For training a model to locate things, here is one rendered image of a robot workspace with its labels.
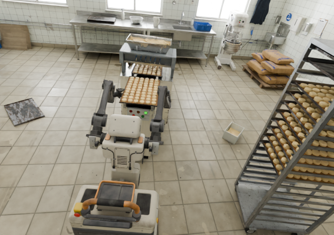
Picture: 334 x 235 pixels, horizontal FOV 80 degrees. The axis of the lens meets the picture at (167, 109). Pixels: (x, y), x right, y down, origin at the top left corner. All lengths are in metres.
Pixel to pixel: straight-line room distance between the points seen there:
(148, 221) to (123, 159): 0.42
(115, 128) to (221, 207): 1.63
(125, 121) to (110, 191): 0.45
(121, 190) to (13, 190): 1.62
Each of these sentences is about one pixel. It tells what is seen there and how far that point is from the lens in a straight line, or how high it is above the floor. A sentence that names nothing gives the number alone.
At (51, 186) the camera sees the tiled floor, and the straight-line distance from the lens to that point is 2.68.
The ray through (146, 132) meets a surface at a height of 0.50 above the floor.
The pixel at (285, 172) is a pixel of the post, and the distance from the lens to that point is 1.74.
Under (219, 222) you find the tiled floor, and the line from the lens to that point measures 2.45.
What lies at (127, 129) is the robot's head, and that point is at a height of 1.20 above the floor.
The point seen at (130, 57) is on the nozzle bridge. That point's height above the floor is 1.08.
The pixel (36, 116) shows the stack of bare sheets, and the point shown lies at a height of 0.02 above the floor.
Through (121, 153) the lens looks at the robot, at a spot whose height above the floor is 1.04.
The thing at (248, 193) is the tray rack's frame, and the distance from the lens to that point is 2.59.
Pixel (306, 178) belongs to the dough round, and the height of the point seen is 0.88.
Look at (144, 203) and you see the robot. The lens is 1.47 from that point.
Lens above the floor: 2.10
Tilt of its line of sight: 36 degrees down
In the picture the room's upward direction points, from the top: 8 degrees clockwise
